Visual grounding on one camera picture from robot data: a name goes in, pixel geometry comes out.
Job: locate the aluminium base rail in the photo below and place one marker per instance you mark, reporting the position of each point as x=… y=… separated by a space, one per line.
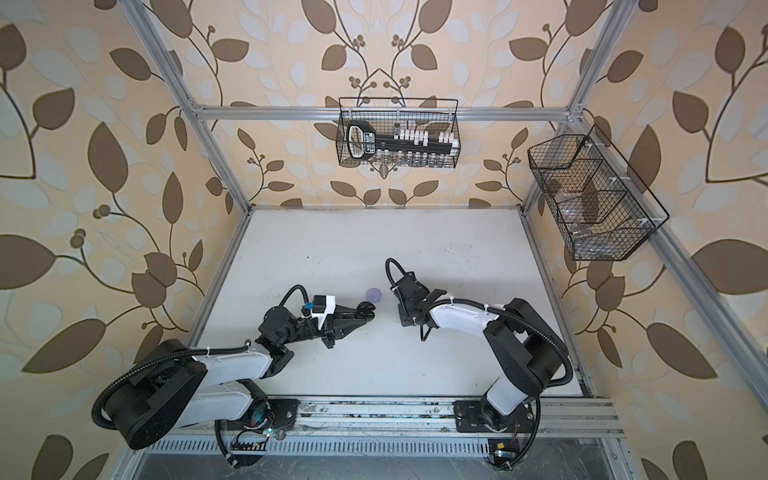
x=399 y=426

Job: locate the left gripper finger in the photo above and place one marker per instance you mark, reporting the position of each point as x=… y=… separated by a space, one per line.
x=345 y=325
x=342 y=311

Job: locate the purple charging case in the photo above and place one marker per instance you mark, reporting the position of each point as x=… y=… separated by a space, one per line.
x=373 y=295

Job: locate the right wire basket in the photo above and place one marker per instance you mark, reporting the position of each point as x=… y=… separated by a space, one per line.
x=602 y=207

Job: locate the wire basket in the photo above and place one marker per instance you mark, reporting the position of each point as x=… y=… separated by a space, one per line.
x=432 y=113
x=602 y=207

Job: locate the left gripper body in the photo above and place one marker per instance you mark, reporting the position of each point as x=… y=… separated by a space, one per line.
x=327 y=339

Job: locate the black tool in basket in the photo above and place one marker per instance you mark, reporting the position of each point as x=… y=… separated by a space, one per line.
x=397 y=143

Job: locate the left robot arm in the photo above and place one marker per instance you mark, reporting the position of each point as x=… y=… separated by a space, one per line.
x=176 y=386

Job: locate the back wire basket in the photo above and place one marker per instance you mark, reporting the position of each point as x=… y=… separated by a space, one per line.
x=432 y=113

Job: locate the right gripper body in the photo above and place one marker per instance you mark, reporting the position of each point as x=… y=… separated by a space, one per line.
x=405 y=315

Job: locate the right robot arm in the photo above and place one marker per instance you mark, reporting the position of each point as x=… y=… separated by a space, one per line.
x=532 y=357

